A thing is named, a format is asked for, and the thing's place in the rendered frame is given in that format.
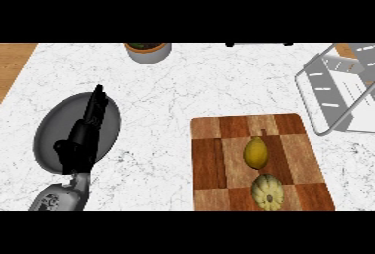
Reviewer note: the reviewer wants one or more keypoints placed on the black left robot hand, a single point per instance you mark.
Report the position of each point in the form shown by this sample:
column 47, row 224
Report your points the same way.
column 79, row 139

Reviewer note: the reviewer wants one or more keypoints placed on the checkered wooden cutting board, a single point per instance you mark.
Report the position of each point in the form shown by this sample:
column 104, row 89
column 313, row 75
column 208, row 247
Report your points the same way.
column 214, row 165

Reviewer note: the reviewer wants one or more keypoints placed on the yellow lemon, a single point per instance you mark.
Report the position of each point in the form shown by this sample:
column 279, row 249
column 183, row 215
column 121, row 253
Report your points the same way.
column 255, row 152

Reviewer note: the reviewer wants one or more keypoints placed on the pale ribbed squash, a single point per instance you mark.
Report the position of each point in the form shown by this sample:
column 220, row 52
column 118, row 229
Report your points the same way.
column 267, row 192

